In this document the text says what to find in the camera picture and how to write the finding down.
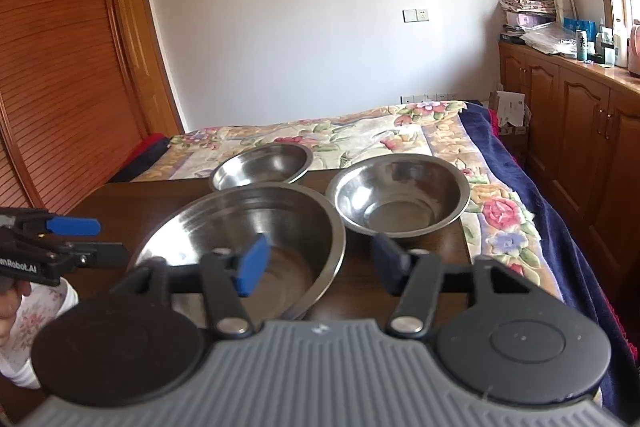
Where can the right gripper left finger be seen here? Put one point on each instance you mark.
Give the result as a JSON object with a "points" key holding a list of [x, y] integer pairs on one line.
{"points": [[226, 278]]}

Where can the white wall switch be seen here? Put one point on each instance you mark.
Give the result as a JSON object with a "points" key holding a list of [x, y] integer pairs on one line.
{"points": [[415, 16]]}

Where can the white paper bag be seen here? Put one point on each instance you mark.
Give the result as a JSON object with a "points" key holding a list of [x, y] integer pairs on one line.
{"points": [[510, 110]]}

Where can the large steel bowl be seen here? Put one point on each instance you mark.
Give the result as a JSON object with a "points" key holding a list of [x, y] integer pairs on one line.
{"points": [[306, 235]]}

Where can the wooden louvered wardrobe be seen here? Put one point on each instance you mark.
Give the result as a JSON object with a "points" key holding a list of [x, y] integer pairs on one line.
{"points": [[83, 87]]}

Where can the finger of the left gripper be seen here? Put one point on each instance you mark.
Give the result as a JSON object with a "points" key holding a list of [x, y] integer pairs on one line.
{"points": [[90, 255], [72, 225]]}

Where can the medium steel bowl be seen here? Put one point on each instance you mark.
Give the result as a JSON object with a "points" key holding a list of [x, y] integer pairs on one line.
{"points": [[403, 195]]}

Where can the small steel bowl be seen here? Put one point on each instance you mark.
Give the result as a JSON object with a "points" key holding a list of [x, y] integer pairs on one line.
{"points": [[273, 162]]}

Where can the stack of papers and boxes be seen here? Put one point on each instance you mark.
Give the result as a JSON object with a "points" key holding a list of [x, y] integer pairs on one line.
{"points": [[534, 23]]}

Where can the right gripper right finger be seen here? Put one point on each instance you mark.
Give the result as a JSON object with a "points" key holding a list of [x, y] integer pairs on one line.
{"points": [[415, 278]]}

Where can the floral bed blanket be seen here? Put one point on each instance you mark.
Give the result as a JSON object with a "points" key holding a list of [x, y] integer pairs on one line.
{"points": [[498, 222]]}

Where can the dark blue blanket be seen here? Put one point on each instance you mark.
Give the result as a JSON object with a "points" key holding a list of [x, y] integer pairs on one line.
{"points": [[578, 285]]}

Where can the white wall socket strip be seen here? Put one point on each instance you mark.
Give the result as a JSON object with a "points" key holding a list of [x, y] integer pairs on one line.
{"points": [[428, 98]]}

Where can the person's left hand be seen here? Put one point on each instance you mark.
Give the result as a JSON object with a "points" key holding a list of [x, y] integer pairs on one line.
{"points": [[10, 302]]}

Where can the wooden sideboard cabinet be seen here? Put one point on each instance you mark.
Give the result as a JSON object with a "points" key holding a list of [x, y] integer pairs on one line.
{"points": [[583, 154]]}

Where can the pink kettle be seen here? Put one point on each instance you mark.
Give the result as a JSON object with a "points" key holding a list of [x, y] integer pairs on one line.
{"points": [[633, 49]]}

